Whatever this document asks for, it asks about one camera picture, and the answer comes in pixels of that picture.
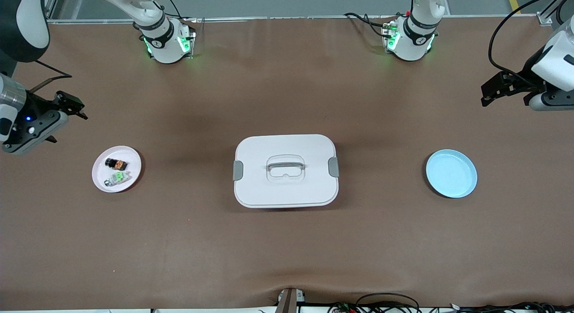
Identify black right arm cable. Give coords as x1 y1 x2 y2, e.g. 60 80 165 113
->
29 60 72 94

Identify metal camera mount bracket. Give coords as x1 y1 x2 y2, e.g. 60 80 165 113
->
276 287 306 313

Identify black cable bundle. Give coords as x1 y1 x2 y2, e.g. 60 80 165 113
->
327 293 574 313

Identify black base cable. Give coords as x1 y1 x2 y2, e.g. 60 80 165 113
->
344 12 397 40
164 0 198 23

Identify green and clear switch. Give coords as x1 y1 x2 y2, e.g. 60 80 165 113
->
104 171 132 187

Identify pink round plate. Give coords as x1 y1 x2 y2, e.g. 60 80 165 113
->
91 145 142 193

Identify brown table mat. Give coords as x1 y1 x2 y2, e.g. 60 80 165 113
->
0 16 574 311

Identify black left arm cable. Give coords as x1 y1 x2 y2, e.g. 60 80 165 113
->
488 0 574 87

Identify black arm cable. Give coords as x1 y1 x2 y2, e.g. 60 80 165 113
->
29 60 72 94
488 0 574 87

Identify blue round plate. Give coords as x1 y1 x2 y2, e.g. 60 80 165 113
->
426 149 478 199

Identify white lidded box grey latches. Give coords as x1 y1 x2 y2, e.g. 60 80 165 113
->
233 134 340 209

